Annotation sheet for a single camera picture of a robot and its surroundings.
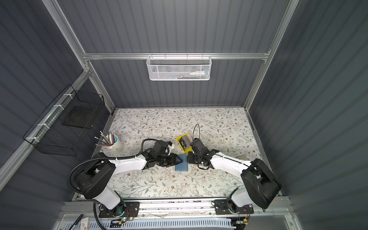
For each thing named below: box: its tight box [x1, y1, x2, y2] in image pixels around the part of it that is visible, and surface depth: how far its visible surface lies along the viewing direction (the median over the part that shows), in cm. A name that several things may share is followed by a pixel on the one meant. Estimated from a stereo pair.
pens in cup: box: [93, 130, 118, 147], surface depth 93 cm
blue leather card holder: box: [174, 153, 189, 172], surface depth 88 cm
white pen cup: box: [104, 133, 125, 155], surface depth 90 cm
